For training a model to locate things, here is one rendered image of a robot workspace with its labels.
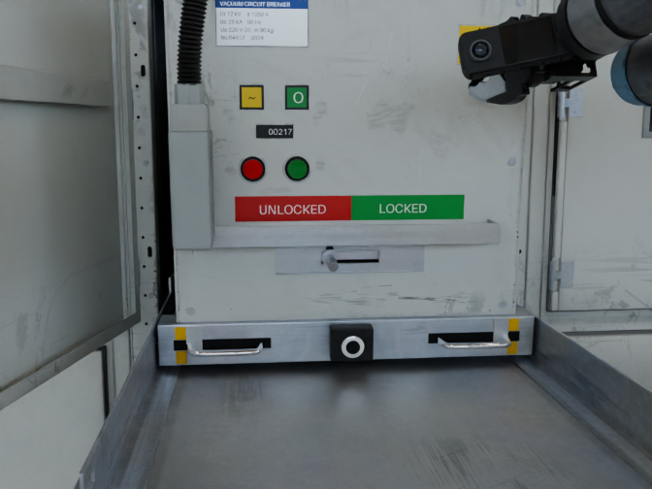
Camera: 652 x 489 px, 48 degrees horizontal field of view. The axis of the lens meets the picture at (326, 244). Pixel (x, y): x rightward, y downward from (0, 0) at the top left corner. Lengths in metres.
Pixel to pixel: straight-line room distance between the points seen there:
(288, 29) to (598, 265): 0.71
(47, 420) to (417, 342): 0.66
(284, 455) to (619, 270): 0.80
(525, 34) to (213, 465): 0.54
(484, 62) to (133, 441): 0.55
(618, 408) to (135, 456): 0.54
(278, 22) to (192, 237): 0.30
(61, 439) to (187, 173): 0.63
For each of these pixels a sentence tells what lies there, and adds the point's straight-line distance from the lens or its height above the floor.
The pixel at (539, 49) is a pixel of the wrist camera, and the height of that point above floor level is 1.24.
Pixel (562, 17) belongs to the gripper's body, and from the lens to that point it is 0.78.
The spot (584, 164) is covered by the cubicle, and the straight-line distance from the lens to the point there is 1.36.
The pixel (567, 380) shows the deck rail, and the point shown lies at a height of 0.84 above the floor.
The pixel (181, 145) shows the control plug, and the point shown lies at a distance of 0.89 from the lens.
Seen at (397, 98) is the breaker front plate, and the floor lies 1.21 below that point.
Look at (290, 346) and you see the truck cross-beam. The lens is 1.05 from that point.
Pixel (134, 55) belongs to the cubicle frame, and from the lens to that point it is 1.27.
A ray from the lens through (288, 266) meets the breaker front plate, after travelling 1.03.
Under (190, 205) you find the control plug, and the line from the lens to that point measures 0.90.
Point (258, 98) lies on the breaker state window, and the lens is 0.99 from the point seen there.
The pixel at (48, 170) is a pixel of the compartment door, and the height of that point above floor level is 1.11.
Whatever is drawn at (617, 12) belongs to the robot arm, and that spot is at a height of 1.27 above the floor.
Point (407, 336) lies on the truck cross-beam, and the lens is 1.07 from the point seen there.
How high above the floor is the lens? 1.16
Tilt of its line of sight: 9 degrees down
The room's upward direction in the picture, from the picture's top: straight up
